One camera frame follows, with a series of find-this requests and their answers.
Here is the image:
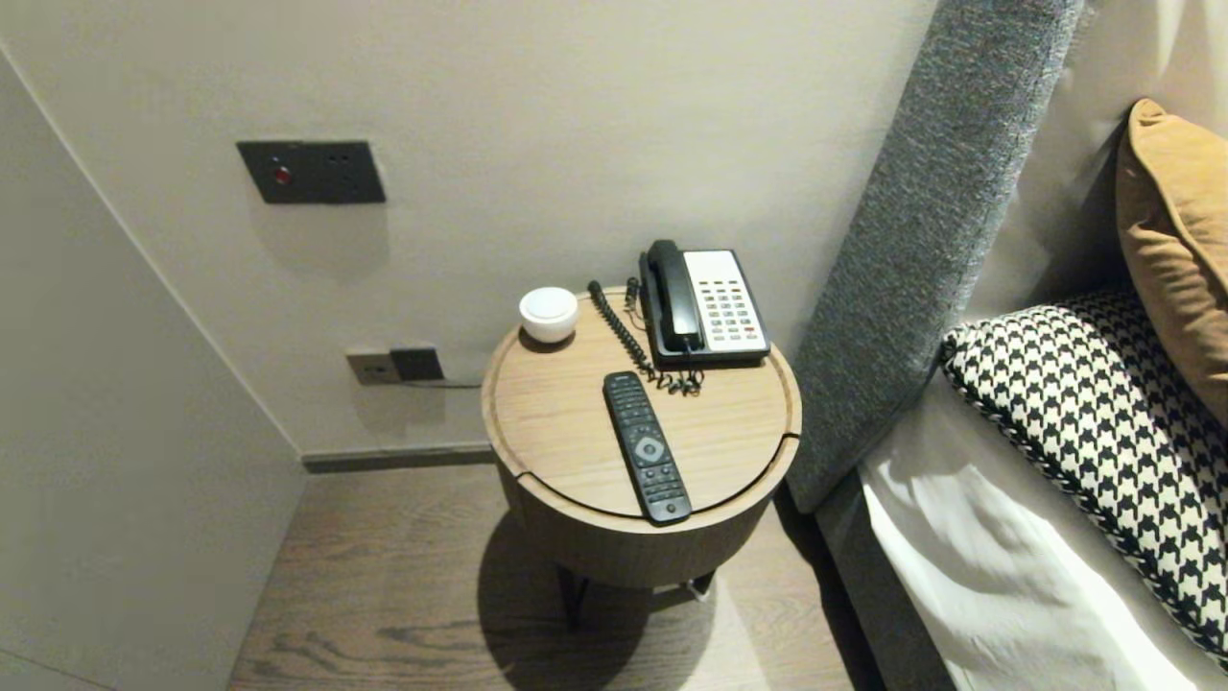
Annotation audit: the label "round wooden nightstand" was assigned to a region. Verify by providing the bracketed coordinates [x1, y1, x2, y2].
[480, 283, 803, 625]

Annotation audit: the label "black TV remote control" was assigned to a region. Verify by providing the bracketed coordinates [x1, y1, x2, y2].
[602, 371, 693, 526]

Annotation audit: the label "white round puck device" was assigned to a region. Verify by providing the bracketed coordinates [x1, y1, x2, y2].
[519, 286, 579, 344]

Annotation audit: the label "mustard brown cushion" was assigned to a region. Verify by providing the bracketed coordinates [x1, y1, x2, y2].
[1115, 98, 1228, 428]

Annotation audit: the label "black telephone handset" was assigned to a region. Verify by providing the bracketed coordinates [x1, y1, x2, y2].
[647, 239, 703, 352]

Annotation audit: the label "dark wall outlet plate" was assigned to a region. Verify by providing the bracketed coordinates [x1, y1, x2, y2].
[390, 346, 445, 382]

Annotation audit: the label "beige wall power outlet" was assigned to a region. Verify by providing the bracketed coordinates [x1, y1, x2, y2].
[346, 350, 401, 386]

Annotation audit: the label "black coiled telephone cord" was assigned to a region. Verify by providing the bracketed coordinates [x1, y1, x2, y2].
[587, 275, 708, 398]

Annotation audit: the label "white bed sheet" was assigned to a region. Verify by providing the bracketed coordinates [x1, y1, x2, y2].
[859, 369, 1228, 691]

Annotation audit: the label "grey upholstered bed frame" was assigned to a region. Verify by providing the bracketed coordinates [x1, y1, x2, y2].
[815, 470, 960, 691]

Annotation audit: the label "grey upholstered headboard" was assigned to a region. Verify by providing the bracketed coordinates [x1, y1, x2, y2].
[785, 0, 1085, 514]

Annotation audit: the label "black white houndstooth pillow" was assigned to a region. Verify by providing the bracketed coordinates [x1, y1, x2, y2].
[938, 288, 1228, 663]

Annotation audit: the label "black and white telephone base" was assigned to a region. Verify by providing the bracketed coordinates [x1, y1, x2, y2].
[639, 249, 771, 369]

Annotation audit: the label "grey wall baseboard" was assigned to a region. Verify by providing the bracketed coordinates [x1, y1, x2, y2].
[302, 441, 500, 474]

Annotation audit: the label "dark wall switch panel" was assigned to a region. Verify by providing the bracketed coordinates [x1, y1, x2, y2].
[237, 140, 388, 204]

